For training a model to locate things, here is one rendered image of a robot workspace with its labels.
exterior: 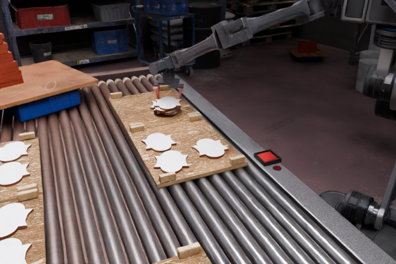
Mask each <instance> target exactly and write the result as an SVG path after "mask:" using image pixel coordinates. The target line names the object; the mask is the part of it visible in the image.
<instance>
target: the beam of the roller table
mask: <svg viewBox="0 0 396 264"><path fill-rule="evenodd" d="M174 76H175V78H179V79H180V84H184V89H183V92H182V94H181V95H182V96H183V97H184V98H185V99H186V100H187V101H188V102H189V103H190V104H191V105H192V106H193V107H194V108H195V109H196V110H197V111H198V112H199V113H200V114H201V115H202V116H204V117H205V118H206V119H207V120H208V121H209V122H210V123H211V124H212V125H213V126H214V127H215V128H216V129H217V130H219V131H220V132H221V133H222V134H223V135H224V136H225V137H226V138H227V139H228V140H229V141H230V142H231V143H232V144H233V145H234V146H235V147H236V148H237V149H238V150H239V151H240V152H241V153H242V154H243V155H244V156H246V157H247V158H248V159H249V160H250V161H251V162H252V163H253V164H254V165H255V166H256V167H257V168H258V169H259V170H260V171H261V172H262V173H263V174H264V175H265V176H266V177H267V178H268V179H269V180H270V181H271V182H273V183H274V184H275V185H276V186H277V187H278V188H279V189H280V190H281V191H282V192H283V193H284V194H285V195H287V196H288V197H289V198H290V199H291V200H292V201H293V202H294V203H295V204H296V205H297V206H298V207H299V208H300V209H301V210H302V211H303V212H304V213H305V214H306V215H307V216H308V217H309V218H310V219H311V220H312V221H314V222H315V223H316V224H317V225H318V226H319V227H320V228H321V229H322V230H323V231H324V232H325V233H326V234H327V235H328V236H329V237H330V238H331V239H332V240H333V241H334V242H335V243H336V244H337V245H338V246H339V247H341V248H342V249H343V250H344V251H345V252H346V253H347V254H348V255H349V256H350V257H351V258H352V259H353V260H354V261H356V263H357V264H396V261H395V260H394V259H393V258H392V257H390V256H389V255H388V254H387V253H385V252H384V251H383V250H382V249H381V248H380V247H378V246H377V245H376V244H375V243H374V242H373V241H372V240H370V239H369V238H368V237H366V236H365V235H364V234H363V233H362V232H361V231H360V230H358V229H357V228H356V227H355V226H354V225H353V224H352V223H350V222H349V221H348V220H346V218H344V217H343V216H342V215H341V214H340V213H338V212H337V211H336V210H335V209H334V208H333V207H332V206H330V205H329V204H328V203H327V202H326V201H325V200H323V199H322V198H321V197H320V196H318V195H317V194H316V193H315V192H314V191H313V190H312V189H310V188H309V187H308V186H307V185H306V184H305V183H303V182H302V181H301V180H300V179H298V178H297V177H296V176H295V175H294V174H293V173H291V172H290V171H289V170H288V169H287V168H286V167H285V166H283V165H282V164H281V163H276V164H272V165H269V166H265V167H264V166H263V165H262V164H261V163H260V162H259V161H257V160H256V159H255V158H254V153H257V152H260V151H265V149H264V148H262V147H261V146H260V145H258V143H257V142H255V141H254V140H253V139H252V138H250V137H249V136H248V135H247V134H246V133H245V132H243V131H242V130H241V129H240V128H239V127H238V126H237V125H235V124H234V123H233V122H232V121H230V120H229V119H228V118H227V117H226V116H225V115H223V114H222V113H221V112H220V111H219V110H218V109H217V108H215V107H214V106H213V105H211V104H210V103H209V102H208V101H207V100H206V99H205V98H203V97H202V96H201V95H200V94H199V93H198V92H197V91H195V90H194V89H193V88H192V87H191V86H189V85H188V84H187V83H186V82H185V81H183V80H182V79H181V78H180V77H179V76H178V75H177V74H175V73H174ZM273 166H280V167H281V168H282V169H281V170H279V171H277V170H274V169H273Z"/></svg>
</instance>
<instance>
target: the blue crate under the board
mask: <svg viewBox="0 0 396 264"><path fill-rule="evenodd" d="M78 89H80V88H78ZM78 89H74V90H71V91H67V92H64V93H60V94H56V95H52V96H49V97H45V98H41V99H39V100H34V101H30V102H27V103H23V104H20V105H16V106H13V107H9V108H5V109H6V110H7V111H8V112H9V113H11V114H12V115H13V116H14V117H16V118H17V119H18V120H19V121H21V122H24V121H27V120H31V119H33V118H37V117H40V116H44V115H47V114H50V113H54V112H56V111H60V110H63V109H66V108H70V107H73V106H76V105H79V104H81V102H80V95H79V90H78Z"/></svg>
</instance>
